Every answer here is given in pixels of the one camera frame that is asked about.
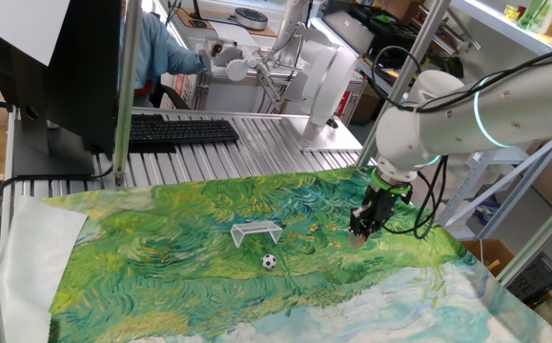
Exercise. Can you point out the black plastic crate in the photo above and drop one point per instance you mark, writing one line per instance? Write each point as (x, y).
(537, 278)

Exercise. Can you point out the white curved stand device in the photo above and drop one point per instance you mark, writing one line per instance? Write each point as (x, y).
(323, 81)

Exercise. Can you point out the person in blue shirt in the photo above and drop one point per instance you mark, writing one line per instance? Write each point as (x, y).
(158, 52)

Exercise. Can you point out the white metal shelf rack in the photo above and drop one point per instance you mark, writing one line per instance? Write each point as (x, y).
(495, 26)

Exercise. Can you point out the brown cardboard box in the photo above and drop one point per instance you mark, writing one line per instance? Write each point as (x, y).
(490, 250)

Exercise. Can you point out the white paper sheet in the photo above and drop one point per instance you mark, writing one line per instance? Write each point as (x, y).
(23, 26)

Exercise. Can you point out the grey laptop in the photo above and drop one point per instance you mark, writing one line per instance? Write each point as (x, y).
(347, 31)

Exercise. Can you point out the wooden desk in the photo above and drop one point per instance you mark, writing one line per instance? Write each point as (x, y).
(223, 16)

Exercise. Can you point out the small toy soccer ball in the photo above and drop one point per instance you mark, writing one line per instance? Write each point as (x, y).
(269, 262)

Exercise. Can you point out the black computer keyboard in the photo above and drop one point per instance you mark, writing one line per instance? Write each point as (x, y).
(180, 132)

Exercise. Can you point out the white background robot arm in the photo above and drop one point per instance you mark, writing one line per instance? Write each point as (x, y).
(290, 24)

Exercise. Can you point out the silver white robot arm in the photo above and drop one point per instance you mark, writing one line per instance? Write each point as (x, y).
(509, 119)

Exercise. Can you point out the round grey speaker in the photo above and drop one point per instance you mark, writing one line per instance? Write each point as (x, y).
(251, 19)

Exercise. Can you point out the black computer monitor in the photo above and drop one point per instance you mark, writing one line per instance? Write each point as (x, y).
(85, 71)

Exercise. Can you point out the small wooden cube block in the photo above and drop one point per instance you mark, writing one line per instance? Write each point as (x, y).
(356, 241)

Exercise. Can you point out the black office chair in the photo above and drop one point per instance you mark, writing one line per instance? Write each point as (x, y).
(170, 97)

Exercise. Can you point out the white red printed box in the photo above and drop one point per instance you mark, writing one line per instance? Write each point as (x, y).
(185, 86)

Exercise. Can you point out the white mesh toy goal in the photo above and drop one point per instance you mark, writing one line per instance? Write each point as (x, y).
(255, 227)

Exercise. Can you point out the black equipment case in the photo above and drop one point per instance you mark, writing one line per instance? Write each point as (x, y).
(390, 33)

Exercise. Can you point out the pale plastic bottle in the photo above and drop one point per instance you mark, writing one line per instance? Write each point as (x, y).
(551, 16)

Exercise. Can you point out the small yellow container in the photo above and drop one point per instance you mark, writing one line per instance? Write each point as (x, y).
(511, 13)

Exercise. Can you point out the aluminium equipment case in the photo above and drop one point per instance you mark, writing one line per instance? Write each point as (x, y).
(228, 97)

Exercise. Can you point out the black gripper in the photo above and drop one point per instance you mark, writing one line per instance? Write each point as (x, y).
(382, 202)

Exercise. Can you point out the painted landscape print cloth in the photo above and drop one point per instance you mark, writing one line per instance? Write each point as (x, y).
(185, 286)

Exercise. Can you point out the green plastic bottle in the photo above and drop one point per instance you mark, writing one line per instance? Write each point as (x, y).
(533, 12)

